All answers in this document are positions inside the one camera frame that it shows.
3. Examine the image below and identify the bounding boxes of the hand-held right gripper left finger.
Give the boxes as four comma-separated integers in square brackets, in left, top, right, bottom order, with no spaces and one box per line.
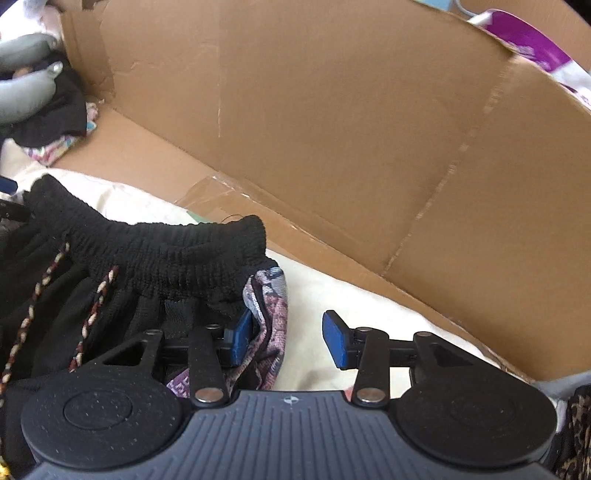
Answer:
[99,310,254,408]

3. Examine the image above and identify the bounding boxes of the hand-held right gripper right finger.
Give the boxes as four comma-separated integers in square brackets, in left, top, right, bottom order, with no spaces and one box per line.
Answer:
[322,310,467,408]

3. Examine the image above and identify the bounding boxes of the black pants bear-print stripes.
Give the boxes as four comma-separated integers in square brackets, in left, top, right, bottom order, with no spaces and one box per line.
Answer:
[0,174,291,480]

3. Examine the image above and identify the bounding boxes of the white printed bedsheet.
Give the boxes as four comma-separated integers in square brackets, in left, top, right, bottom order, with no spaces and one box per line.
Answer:
[0,138,536,402]

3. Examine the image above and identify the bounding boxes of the pastel patterned cloth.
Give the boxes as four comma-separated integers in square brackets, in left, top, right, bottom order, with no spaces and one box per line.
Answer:
[28,102,100,167]

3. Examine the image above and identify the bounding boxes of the black crumpled garment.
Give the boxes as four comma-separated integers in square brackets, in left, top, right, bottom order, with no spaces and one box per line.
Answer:
[0,60,88,145]

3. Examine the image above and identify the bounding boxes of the grey plush toy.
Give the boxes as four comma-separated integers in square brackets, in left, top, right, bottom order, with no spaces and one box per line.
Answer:
[0,33,63,123]

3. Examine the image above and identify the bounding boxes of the brown cardboard sheet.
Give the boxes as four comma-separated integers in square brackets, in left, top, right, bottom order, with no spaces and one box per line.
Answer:
[55,0,591,384]

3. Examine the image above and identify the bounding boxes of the leopard print pillow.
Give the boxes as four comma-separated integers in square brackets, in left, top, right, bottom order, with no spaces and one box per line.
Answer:
[554,383,591,480]

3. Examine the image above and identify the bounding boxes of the purple white packaging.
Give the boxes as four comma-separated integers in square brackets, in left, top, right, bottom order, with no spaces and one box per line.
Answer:
[466,9,591,100]

